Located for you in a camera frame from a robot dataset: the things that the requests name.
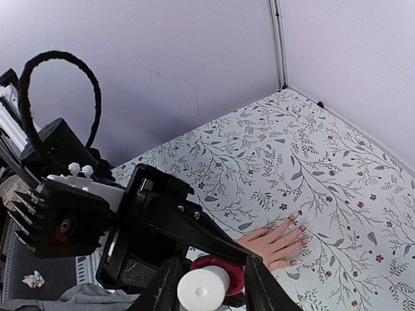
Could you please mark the left aluminium frame post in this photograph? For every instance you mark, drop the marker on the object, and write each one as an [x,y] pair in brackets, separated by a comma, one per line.
[279,43]

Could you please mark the floral patterned table cloth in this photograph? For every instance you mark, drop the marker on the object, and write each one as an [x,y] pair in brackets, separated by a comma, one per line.
[285,155]

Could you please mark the crumpled white paper ball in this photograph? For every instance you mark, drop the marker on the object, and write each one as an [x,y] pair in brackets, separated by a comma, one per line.
[34,280]

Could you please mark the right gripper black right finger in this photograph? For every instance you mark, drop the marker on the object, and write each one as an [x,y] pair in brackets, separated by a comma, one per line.
[262,291]

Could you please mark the white nail polish cap brush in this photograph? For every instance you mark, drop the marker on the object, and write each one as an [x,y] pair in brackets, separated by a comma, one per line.
[203,289]

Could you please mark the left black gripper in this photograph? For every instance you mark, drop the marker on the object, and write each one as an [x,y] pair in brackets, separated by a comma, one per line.
[156,222]

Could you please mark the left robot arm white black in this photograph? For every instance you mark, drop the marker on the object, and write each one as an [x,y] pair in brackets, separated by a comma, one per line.
[35,154]

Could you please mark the person's hand on table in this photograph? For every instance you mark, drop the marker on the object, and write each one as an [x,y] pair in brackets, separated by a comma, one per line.
[278,245]

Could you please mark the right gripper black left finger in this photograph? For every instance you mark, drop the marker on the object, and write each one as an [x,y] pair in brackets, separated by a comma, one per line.
[161,292]

